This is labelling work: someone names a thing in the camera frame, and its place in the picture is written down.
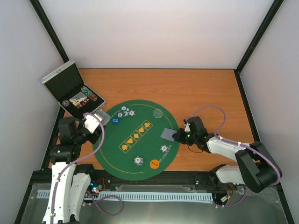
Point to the poker chips in case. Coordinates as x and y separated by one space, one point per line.
89 93

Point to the aluminium poker case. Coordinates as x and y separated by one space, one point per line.
64 83

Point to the light blue slotted cable duct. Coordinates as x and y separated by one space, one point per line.
151 197

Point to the round green poker mat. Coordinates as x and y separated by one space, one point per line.
138 135

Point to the blue small blind button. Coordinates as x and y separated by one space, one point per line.
115 120

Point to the deck of playing cards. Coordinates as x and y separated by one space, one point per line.
104 117

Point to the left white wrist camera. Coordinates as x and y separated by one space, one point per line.
92 121

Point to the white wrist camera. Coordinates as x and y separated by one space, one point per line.
187 126
92 121

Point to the dealt blue-backed playing card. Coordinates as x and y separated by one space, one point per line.
167 134

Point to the orange big blind button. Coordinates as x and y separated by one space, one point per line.
154 164

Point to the clear round dealer button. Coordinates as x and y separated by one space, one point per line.
158 113

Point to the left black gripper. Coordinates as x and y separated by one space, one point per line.
96 135

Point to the red dice row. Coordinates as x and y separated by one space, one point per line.
83 103

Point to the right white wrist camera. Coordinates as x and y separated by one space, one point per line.
187 126

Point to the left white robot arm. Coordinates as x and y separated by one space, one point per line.
69 180

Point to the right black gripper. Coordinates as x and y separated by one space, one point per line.
179 138

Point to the boxed card deck in case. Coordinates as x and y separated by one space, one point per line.
78 98

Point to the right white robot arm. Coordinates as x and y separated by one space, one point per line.
255 168

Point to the white blue chip stack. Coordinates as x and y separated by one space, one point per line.
138 161
164 148

